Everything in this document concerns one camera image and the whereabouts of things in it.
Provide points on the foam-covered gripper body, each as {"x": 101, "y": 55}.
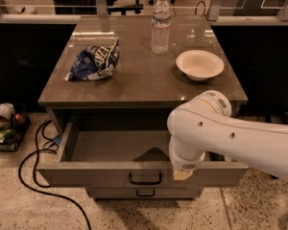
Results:
{"x": 186, "y": 164}

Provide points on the grey top drawer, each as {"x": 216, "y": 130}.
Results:
{"x": 129, "y": 159}

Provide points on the grey drawer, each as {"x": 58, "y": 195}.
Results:
{"x": 129, "y": 159}
{"x": 143, "y": 193}

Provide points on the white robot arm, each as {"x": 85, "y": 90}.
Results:
{"x": 205, "y": 124}

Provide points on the grey bottom drawer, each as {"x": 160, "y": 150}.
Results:
{"x": 143, "y": 193}

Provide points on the grey drawer cabinet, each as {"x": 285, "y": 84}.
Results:
{"x": 144, "y": 87}

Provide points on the white bowl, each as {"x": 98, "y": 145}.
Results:
{"x": 199, "y": 65}

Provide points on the blue white chip bag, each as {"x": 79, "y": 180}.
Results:
{"x": 94, "y": 63}

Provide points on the clear plastic water bottle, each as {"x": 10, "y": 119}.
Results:
{"x": 161, "y": 21}

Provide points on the pile of toys on tray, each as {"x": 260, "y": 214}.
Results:
{"x": 13, "y": 127}

